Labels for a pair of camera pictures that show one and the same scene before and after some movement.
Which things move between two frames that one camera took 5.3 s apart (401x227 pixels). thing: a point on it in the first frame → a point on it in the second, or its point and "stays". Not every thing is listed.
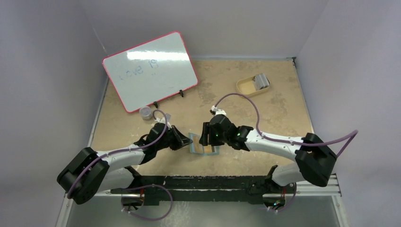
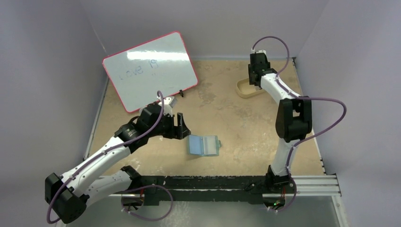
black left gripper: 183,140 → 182,132
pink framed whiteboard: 151,71 stays
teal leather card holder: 196,148 stays
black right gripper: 206,134 → 255,77
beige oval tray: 246,87 stays
